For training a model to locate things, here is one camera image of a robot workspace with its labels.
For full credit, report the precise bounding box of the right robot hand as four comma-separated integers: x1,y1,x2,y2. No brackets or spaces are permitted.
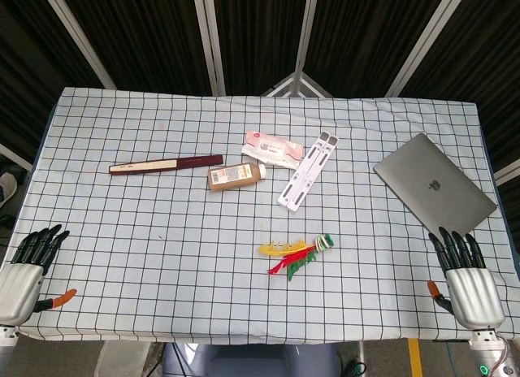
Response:
427,226,505,330

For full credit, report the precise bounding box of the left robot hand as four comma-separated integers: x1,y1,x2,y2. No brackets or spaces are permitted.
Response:
0,223,78,327

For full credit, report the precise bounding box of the colourful feather shuttlecock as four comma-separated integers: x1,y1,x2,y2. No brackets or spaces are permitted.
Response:
257,233,336,281

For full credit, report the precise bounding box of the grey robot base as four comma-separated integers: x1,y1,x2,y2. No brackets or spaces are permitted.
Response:
161,342,341,377

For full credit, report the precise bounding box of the white folding laptop stand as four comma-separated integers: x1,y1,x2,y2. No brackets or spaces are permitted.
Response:
277,131,340,212

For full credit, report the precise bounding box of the grey closed laptop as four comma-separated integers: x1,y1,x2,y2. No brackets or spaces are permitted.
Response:
372,132,498,236

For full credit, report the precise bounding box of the blue checked tablecloth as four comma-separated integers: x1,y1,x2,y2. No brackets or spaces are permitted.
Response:
0,86,520,346

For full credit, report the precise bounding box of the dark red folded fan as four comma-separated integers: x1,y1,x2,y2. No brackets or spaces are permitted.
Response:
108,154,225,176

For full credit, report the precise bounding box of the brown drink bottle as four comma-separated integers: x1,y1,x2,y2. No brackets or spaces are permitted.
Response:
206,162,268,192

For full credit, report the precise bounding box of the pink white wipes pack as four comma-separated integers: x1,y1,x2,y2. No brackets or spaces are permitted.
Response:
240,129,305,170

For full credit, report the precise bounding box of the white metal frame stand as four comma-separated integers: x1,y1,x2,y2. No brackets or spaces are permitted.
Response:
262,70,333,98

